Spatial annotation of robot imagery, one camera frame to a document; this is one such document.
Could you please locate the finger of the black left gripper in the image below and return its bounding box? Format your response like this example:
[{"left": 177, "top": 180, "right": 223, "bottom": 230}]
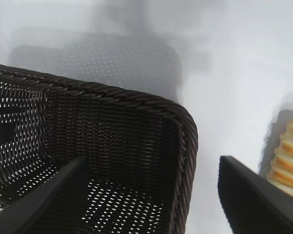
[{"left": 0, "top": 125, "right": 16, "bottom": 145}]

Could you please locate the long striped bread loaf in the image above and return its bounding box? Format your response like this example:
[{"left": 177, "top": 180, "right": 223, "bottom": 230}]
[{"left": 266, "top": 119, "right": 293, "bottom": 201}]

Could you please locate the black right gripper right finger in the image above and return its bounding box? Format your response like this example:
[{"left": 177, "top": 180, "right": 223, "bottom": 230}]
[{"left": 218, "top": 156, "right": 293, "bottom": 234}]

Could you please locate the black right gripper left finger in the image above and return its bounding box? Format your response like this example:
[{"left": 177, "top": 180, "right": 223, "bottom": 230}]
[{"left": 0, "top": 157, "right": 88, "bottom": 234}]

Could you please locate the dark brown wicker basket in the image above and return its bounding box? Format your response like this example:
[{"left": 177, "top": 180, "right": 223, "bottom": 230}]
[{"left": 0, "top": 63, "right": 199, "bottom": 234}]

